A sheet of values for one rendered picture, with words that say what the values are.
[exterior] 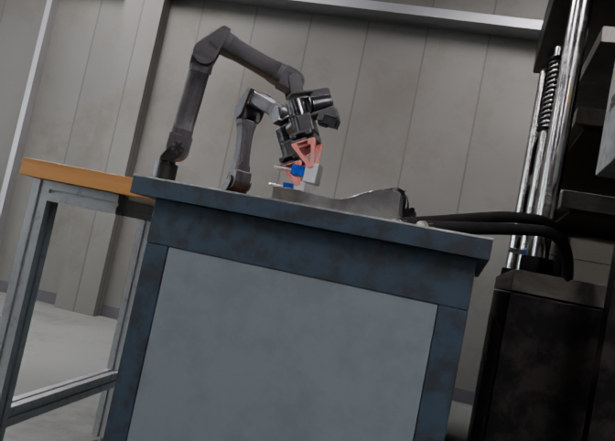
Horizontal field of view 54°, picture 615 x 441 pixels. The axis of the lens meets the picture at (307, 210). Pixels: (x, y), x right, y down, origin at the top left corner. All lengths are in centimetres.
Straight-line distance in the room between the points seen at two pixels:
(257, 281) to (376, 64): 316
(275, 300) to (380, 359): 22
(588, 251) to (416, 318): 125
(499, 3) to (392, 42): 73
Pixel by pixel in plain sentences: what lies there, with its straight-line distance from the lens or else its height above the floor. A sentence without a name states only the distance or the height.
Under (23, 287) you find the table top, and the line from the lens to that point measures 148.
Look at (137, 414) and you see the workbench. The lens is 126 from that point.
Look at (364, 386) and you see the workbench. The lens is 110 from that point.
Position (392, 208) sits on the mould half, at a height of 88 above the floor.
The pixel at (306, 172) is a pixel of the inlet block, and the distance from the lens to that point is 163.
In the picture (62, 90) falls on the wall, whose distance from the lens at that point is 486.
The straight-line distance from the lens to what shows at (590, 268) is 224.
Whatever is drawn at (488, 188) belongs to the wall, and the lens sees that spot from 398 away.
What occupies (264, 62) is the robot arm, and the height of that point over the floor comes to 120.
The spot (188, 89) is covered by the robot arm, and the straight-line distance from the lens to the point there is 165.
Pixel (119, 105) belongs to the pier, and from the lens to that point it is 446.
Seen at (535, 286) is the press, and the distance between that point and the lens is 175.
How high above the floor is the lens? 71
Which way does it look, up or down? 4 degrees up
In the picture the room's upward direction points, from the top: 11 degrees clockwise
